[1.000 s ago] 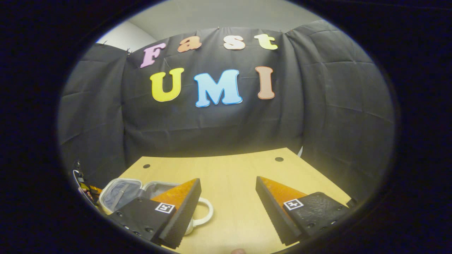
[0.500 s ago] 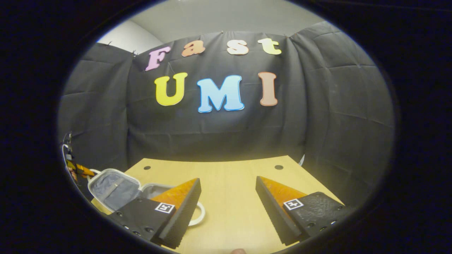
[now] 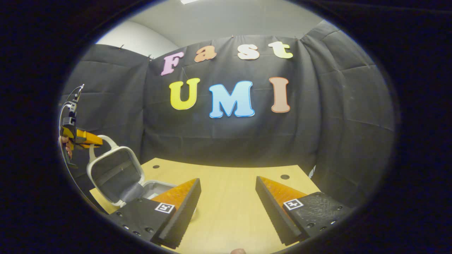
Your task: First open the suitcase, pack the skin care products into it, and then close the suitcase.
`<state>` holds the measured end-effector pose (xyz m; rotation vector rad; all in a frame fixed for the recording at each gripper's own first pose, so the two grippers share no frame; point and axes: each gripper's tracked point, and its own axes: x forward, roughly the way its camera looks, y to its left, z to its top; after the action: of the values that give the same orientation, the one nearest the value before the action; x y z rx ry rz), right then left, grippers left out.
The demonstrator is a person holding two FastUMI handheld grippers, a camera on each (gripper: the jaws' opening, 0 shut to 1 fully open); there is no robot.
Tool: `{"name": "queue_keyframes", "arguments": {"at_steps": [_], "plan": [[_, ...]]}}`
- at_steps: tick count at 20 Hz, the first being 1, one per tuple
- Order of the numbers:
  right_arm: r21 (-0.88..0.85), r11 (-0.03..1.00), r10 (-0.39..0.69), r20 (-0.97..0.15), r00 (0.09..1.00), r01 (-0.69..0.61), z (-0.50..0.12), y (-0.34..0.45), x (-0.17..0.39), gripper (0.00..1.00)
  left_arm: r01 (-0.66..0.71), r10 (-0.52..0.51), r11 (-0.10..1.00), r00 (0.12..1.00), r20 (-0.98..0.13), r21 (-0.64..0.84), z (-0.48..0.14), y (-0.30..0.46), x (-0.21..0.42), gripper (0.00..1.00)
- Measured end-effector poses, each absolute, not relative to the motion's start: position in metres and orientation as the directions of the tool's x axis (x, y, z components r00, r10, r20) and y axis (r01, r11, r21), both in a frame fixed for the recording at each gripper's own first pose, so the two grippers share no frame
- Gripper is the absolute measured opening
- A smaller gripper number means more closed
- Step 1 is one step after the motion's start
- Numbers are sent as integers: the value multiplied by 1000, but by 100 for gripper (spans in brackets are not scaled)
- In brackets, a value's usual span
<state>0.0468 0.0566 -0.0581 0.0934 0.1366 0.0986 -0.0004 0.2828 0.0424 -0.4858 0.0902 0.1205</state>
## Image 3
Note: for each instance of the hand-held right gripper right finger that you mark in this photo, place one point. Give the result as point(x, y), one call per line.
point(275, 211)

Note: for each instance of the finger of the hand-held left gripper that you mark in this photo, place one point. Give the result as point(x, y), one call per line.
point(90, 137)
point(82, 145)

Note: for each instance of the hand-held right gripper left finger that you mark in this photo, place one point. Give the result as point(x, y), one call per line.
point(180, 217)

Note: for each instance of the black backdrop cloth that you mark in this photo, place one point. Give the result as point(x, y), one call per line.
point(335, 116)

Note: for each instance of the ceiling light panel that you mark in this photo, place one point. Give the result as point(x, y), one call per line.
point(189, 1)

